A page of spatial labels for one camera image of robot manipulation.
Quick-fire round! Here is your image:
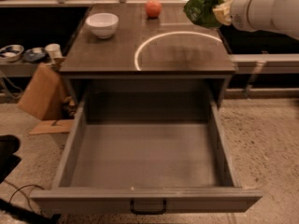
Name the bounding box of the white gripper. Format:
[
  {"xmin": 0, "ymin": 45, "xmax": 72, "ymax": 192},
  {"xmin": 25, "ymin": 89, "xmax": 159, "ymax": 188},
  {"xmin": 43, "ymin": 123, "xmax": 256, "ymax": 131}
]
[{"xmin": 213, "ymin": 0, "xmax": 274, "ymax": 32}]

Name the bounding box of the green rice chip bag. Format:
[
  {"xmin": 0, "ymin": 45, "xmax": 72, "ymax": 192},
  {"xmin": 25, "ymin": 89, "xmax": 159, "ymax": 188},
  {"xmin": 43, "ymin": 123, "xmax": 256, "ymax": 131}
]
[{"xmin": 183, "ymin": 0, "xmax": 224, "ymax": 28}]

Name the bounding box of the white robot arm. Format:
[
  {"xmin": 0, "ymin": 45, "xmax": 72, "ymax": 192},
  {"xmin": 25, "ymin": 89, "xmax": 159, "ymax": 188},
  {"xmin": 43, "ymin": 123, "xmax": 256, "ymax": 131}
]
[{"xmin": 212, "ymin": 0, "xmax": 299, "ymax": 39}]

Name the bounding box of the open grey top drawer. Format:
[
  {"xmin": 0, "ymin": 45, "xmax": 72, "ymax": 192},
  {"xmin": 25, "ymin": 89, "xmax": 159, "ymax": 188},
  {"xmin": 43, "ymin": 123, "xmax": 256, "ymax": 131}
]
[{"xmin": 31, "ymin": 94, "xmax": 262, "ymax": 214}]

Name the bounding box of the red apple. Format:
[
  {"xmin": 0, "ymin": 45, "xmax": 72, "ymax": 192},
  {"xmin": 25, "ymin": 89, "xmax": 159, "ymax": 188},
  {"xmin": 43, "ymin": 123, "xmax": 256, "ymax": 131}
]
[{"xmin": 145, "ymin": 0, "xmax": 162, "ymax": 19}]

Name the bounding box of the grey cabinet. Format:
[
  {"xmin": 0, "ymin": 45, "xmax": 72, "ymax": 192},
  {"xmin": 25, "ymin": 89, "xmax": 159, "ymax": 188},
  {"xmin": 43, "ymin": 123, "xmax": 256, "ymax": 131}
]
[{"xmin": 60, "ymin": 4, "xmax": 235, "ymax": 110}]

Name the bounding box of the white bowl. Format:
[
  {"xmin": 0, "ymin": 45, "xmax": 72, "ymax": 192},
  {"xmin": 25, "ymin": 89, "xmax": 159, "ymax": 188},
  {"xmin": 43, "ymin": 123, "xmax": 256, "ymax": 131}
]
[{"xmin": 85, "ymin": 13, "xmax": 119, "ymax": 39}]

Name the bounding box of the white cup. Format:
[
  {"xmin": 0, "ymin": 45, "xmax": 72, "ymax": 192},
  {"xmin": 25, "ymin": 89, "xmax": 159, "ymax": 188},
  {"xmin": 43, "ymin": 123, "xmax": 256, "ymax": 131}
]
[{"xmin": 45, "ymin": 44, "xmax": 63, "ymax": 59}]

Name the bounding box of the dark blue bowl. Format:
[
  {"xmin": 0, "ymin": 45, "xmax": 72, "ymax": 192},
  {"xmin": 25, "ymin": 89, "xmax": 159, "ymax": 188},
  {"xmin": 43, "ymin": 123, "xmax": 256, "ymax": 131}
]
[{"xmin": 22, "ymin": 48, "xmax": 47, "ymax": 63}]

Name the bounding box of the brown cardboard box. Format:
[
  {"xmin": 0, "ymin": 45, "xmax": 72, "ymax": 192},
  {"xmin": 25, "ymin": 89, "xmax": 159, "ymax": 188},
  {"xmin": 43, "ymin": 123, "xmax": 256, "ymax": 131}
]
[{"xmin": 18, "ymin": 63, "xmax": 76, "ymax": 135}]

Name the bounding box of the grey low shelf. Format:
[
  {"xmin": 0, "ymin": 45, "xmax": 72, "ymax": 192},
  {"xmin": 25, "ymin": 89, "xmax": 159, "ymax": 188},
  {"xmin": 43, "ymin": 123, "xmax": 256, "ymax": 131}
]
[{"xmin": 0, "ymin": 58, "xmax": 66, "ymax": 78}]

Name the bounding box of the blue patterned bowl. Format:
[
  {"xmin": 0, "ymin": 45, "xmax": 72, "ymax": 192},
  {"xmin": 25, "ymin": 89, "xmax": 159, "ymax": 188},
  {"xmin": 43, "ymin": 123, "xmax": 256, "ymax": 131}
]
[{"xmin": 0, "ymin": 45, "xmax": 24, "ymax": 62}]

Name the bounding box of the black chair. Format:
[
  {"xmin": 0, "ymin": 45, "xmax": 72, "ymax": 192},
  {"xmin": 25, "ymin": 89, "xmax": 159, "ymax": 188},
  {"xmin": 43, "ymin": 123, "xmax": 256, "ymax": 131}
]
[{"xmin": 0, "ymin": 134, "xmax": 21, "ymax": 183}]

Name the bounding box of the black drawer handle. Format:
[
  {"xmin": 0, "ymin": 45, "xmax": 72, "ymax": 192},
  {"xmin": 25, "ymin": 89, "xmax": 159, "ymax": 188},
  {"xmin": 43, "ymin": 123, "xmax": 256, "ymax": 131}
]
[{"xmin": 130, "ymin": 200, "xmax": 167, "ymax": 216}]

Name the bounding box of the black cable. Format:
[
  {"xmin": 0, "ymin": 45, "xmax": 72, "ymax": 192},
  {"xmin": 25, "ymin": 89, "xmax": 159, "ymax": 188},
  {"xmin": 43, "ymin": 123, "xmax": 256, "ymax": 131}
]
[{"xmin": 0, "ymin": 179, "xmax": 46, "ymax": 217}]

